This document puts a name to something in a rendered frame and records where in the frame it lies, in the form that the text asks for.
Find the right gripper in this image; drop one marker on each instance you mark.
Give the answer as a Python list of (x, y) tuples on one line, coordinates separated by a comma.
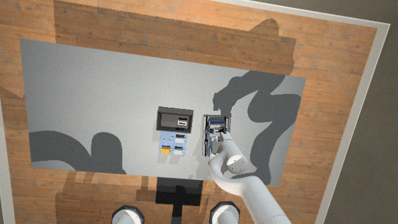
[(224, 135)]

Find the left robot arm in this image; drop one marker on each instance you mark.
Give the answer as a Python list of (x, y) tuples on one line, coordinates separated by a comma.
[(126, 217)]

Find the yellow rectangular block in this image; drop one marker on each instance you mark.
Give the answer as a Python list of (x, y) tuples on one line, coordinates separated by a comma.
[(165, 150)]

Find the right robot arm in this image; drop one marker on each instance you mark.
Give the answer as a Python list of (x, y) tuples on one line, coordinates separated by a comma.
[(261, 205)]

